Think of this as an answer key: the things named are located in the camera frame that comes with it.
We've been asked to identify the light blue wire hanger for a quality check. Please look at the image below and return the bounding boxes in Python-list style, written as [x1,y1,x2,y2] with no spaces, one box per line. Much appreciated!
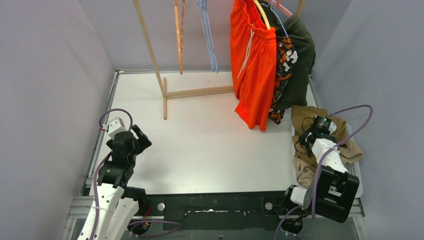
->
[196,0,214,72]

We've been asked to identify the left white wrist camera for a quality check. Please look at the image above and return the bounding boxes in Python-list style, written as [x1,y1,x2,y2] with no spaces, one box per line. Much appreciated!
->
[101,117,128,140]

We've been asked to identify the pink plastic hanger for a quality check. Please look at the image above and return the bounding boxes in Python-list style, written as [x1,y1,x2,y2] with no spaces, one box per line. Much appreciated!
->
[265,0,293,17]

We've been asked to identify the white plastic basket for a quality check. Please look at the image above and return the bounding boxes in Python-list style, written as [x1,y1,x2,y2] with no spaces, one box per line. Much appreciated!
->
[291,123,363,199]

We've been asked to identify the wooden clothes rack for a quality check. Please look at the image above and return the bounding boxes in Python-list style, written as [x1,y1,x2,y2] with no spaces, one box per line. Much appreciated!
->
[132,0,307,120]

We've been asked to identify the wooden clothes hanger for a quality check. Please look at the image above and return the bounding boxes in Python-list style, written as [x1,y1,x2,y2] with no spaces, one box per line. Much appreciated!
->
[174,0,186,75]

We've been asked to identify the cream wooden hanger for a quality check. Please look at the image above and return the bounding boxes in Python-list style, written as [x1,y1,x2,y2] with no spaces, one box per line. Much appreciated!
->
[253,0,271,30]

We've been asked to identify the beige shorts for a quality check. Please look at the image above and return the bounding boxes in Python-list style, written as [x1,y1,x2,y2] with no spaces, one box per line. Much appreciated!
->
[293,139,363,188]

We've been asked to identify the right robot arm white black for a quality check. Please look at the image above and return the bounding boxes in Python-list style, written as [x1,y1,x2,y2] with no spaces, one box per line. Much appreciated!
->
[281,116,360,223]

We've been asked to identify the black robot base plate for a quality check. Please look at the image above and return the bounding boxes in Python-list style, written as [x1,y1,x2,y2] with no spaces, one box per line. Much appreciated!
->
[128,191,309,238]

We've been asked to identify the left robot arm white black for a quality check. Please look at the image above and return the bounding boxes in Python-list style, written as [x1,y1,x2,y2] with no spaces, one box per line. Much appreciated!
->
[78,124,152,240]

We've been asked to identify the red orange shorts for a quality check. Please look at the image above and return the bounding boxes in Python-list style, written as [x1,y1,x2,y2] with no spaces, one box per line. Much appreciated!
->
[229,0,277,132]

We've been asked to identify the olive brown shorts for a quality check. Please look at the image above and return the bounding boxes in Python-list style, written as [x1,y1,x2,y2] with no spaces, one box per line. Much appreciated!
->
[291,105,348,167]

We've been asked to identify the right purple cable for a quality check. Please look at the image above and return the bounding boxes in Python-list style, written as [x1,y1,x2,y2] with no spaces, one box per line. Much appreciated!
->
[273,104,374,240]

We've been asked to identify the dark green patterned shorts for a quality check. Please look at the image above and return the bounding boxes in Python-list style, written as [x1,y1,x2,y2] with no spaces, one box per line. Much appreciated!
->
[268,14,316,125]

